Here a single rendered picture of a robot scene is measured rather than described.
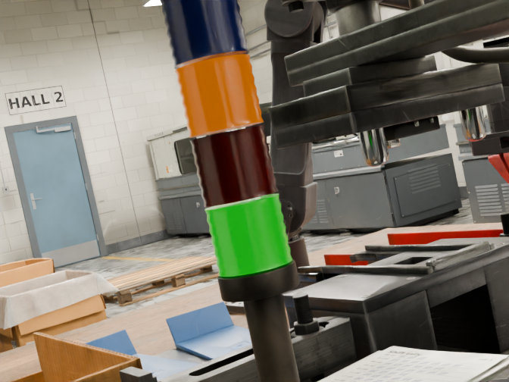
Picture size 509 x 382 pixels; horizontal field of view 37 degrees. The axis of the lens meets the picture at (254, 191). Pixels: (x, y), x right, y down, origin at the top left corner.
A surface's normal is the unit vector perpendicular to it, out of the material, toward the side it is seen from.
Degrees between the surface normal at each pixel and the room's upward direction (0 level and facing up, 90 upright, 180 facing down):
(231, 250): 76
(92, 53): 90
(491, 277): 90
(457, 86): 90
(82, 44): 90
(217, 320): 60
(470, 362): 2
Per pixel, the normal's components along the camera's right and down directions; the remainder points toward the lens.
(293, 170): -0.24, -0.13
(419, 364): -0.22, -0.97
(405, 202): 0.51, -0.06
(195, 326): 0.28, -0.53
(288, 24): -0.31, 0.11
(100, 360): -0.80, 0.20
